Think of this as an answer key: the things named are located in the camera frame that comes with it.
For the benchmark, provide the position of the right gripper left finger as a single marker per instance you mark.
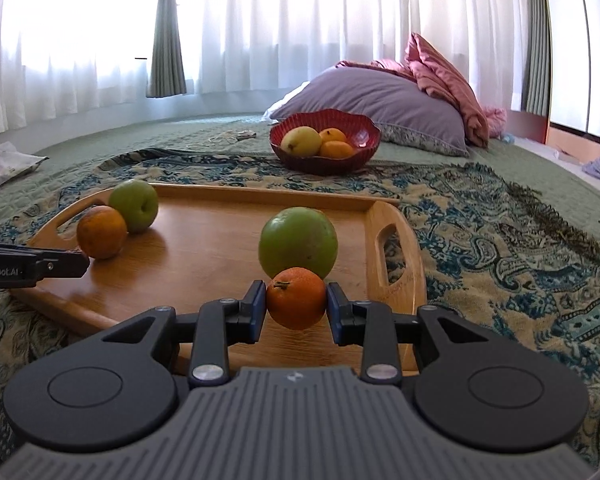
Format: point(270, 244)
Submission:
point(216, 326)

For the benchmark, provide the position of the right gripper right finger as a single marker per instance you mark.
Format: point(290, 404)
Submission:
point(394, 344)

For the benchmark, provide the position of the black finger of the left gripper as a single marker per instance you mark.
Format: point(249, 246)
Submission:
point(23, 266)

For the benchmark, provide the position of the small orange tangerine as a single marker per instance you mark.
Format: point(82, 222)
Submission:
point(296, 298)

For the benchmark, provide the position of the small green apple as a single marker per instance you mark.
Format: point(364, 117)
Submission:
point(138, 203)

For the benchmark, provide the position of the white crumpled bag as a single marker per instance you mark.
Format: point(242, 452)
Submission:
point(15, 164)

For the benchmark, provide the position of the large orange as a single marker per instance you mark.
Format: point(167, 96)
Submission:
point(101, 232)

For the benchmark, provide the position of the large green apple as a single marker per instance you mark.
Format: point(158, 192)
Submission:
point(298, 236)

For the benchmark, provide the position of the patterned teal beige throw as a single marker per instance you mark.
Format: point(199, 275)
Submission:
point(496, 252)

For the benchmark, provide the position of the red fruit bowl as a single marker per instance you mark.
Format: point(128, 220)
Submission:
point(360, 131)

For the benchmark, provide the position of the orange in bowl rear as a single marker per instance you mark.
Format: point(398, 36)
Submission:
point(332, 135)

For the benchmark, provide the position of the yellow mango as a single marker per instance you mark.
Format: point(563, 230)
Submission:
point(301, 142)

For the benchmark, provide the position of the purple pillow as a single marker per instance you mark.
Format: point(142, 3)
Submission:
point(402, 113)

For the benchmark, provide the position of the white sheer curtain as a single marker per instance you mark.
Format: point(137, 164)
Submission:
point(88, 60)

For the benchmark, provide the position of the green curtain left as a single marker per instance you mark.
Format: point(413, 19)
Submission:
point(166, 70)

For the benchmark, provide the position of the green curtain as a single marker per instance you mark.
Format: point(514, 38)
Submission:
point(536, 88)
point(166, 70)

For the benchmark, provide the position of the green quilted bedspread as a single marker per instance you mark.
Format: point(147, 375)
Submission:
point(83, 165)

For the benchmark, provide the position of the pink blanket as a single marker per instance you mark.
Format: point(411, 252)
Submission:
point(434, 75)

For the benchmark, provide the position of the green curtain right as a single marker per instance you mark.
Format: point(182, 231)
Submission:
point(536, 88)

